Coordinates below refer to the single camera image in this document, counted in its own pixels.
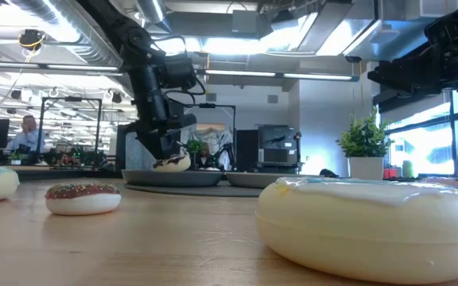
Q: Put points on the round grey woven placemat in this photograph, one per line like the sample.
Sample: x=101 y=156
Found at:
x=197 y=191

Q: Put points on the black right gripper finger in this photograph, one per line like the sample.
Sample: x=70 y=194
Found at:
x=404 y=77

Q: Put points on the black machine on stand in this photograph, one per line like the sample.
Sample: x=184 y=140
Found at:
x=278 y=149

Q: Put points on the black metal stand frame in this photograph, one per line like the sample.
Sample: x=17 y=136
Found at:
x=207 y=105
x=70 y=99

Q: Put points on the chocolate white-drizzle donut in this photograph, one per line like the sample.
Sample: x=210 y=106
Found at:
x=173 y=165

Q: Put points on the small background plant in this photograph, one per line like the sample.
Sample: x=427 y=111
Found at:
x=194 y=146

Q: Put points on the green cup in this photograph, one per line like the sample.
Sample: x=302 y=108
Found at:
x=408 y=170

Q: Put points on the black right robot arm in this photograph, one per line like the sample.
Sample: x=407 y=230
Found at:
x=455 y=24

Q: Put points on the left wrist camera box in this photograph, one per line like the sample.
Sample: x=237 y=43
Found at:
x=177 y=71

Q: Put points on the silver ventilation duct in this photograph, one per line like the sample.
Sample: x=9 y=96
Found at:
x=90 y=43

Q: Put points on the linear ceiling light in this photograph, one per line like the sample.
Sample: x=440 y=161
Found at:
x=82 y=67
x=241 y=73

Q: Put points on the red box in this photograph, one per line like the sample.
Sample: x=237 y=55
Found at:
x=390 y=173

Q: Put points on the light grey plate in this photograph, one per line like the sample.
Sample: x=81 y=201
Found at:
x=249 y=179

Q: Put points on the small sprinkled chocolate donut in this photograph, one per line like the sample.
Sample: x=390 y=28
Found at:
x=82 y=204

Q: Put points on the green plant in white pot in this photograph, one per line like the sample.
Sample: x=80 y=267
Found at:
x=366 y=167

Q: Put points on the white icing donut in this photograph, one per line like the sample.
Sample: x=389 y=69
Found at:
x=364 y=230

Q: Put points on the dark grey plate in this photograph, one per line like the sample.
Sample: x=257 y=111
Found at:
x=165 y=178

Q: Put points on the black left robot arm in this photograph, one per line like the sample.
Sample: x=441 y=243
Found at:
x=133 y=43

